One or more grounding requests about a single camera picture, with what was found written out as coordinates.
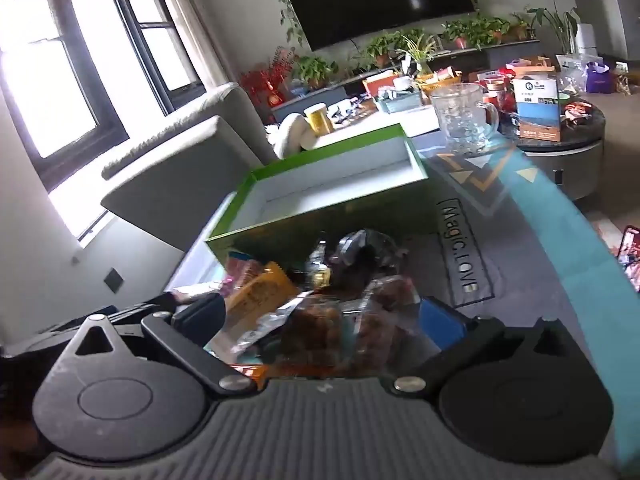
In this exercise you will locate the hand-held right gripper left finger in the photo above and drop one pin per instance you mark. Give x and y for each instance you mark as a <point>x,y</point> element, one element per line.
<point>200,320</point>

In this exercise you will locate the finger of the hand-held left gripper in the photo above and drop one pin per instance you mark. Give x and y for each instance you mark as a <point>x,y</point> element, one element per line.
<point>145,307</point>

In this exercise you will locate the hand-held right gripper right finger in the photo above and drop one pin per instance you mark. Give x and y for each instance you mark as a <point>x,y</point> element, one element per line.
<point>442,330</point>

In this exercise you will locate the clear packet of brown pastry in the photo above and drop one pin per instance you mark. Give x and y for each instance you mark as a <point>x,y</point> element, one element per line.
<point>390,300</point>
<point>315,330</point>

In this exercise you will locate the orange snack packet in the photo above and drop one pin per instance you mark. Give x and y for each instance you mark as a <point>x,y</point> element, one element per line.
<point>265,295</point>

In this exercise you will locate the clear packet of black snack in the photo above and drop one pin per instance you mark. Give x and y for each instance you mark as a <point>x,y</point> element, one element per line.
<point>360,255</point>

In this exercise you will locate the green cardboard box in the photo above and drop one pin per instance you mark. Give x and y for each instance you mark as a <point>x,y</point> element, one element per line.
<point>350,210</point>

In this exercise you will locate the pink snack packet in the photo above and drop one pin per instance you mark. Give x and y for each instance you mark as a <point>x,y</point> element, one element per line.
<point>235,280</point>

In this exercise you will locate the grey and teal printed mat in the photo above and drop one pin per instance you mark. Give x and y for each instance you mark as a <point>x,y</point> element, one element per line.
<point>525,240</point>

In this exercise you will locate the grey sofa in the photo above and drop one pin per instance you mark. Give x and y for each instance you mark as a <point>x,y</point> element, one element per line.
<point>165,180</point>

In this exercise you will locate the round dark coffee table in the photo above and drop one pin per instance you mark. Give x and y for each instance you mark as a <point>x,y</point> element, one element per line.
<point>565,165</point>

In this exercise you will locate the white cushion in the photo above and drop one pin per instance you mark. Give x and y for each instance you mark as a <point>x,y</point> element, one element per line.
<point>290,135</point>

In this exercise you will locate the clear glass mug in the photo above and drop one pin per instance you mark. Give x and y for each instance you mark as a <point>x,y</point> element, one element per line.
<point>457,120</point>

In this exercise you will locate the blue tray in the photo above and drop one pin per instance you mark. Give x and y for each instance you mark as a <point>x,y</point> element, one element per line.
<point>400,102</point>

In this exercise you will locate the yellow lidded jar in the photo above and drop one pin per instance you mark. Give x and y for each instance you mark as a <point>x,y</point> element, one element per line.
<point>319,120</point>

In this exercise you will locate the blue and white carton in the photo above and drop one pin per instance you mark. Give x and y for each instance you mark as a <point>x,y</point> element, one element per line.
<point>537,115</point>

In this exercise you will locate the red flower arrangement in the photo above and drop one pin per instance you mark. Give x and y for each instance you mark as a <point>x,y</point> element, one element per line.
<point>260,82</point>

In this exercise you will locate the wicker basket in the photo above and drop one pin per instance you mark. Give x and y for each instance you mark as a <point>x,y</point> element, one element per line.
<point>440,82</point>

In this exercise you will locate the row of potted plants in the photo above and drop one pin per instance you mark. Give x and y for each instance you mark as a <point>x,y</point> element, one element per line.
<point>315,67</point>

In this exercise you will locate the spider plant in vase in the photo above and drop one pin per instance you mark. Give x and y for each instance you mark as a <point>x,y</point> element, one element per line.
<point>417,52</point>

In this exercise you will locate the black framed window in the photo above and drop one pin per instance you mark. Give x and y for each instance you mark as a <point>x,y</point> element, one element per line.
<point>75,35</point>

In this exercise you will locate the grey television cabinet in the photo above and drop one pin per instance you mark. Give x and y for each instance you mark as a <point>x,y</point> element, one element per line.
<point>510,52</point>

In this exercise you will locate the white curtain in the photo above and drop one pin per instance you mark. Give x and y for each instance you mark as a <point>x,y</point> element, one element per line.
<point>192,20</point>

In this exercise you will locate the purple bag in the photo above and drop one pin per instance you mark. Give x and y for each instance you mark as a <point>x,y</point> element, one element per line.
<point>597,79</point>

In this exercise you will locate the white air purifier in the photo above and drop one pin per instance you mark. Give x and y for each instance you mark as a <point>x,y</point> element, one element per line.
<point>587,40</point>

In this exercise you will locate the tall leafy plant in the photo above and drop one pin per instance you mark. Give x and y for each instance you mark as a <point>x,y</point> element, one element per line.
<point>555,15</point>

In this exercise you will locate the black television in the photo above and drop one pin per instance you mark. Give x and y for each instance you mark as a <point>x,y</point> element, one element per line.
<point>375,0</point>

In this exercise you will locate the dark wall socket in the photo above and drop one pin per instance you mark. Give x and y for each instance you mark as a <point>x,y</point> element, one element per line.
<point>114,281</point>

